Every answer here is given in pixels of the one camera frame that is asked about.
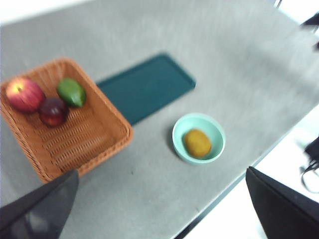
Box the yellow-brown kiwi fruit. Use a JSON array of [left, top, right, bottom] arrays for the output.
[[183, 128, 212, 158]]

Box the black equipment block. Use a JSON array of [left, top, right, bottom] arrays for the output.
[[304, 137, 319, 162]]

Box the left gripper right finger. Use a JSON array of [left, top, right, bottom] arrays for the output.
[[246, 166, 319, 239]]

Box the dark purple plum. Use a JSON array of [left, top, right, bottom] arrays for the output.
[[38, 97, 70, 127]]

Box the red apple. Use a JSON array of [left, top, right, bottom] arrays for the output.
[[5, 77, 47, 113]]

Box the green mango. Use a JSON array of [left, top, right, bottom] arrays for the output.
[[56, 77, 87, 108]]

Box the black stand part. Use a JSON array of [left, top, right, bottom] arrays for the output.
[[300, 14, 319, 28]]

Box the dark rectangular tray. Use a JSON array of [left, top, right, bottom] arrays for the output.
[[96, 52, 196, 126]]

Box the black cable loop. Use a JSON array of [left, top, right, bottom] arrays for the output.
[[300, 160, 319, 194]]

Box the teal ribbed bowl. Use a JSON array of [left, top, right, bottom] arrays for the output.
[[171, 112, 226, 165]]

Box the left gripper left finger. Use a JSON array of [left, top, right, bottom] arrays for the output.
[[0, 169, 80, 239]]

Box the brown wicker basket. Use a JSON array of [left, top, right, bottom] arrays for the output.
[[0, 57, 134, 184]]

